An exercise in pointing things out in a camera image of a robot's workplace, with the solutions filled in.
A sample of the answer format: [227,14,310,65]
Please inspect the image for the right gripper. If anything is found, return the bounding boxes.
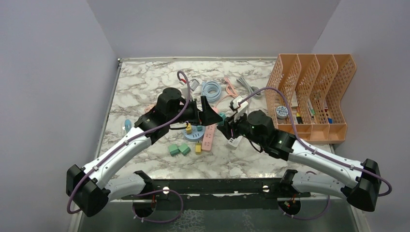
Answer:
[218,108,265,147]

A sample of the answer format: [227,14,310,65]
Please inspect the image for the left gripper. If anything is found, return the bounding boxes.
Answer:
[168,96,222,127]

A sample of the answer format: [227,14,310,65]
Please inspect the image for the yellow plug adapter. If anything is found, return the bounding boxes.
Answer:
[195,142,202,155]
[185,123,192,134]

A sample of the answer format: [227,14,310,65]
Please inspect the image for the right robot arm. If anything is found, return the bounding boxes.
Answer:
[217,110,381,212]

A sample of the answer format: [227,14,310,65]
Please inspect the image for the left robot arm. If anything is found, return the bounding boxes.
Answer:
[66,87,222,217]

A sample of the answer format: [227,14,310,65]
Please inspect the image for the green plug adapter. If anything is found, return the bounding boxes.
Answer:
[178,143,191,156]
[168,144,180,157]

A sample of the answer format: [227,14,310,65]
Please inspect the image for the white power strip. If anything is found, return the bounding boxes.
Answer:
[228,136,243,149]

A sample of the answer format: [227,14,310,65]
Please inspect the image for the pink long power strip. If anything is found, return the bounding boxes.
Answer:
[202,123,217,151]

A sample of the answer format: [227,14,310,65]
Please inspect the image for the blue round power strip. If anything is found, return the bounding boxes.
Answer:
[182,126,205,142]

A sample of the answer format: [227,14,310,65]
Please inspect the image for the pink round power strip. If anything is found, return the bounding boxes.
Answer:
[144,104,156,113]

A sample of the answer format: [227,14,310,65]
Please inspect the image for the orange plastic file rack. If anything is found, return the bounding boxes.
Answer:
[264,54,357,144]

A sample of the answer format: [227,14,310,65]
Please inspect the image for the blue coiled power cable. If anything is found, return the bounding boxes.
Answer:
[201,80,222,104]

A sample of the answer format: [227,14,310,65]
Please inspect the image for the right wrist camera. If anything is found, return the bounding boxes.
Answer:
[230,95,249,122]

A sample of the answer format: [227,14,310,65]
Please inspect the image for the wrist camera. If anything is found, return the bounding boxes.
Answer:
[230,95,249,122]
[181,79,200,97]

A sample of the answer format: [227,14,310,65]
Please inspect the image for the pink power strip cable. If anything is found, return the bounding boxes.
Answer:
[213,76,244,111]

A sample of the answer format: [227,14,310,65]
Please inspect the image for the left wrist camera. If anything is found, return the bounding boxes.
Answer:
[181,79,200,97]

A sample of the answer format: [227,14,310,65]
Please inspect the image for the grey bundled cable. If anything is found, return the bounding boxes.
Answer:
[236,76,262,101]

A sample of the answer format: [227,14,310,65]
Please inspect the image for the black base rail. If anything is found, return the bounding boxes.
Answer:
[123,178,310,211]

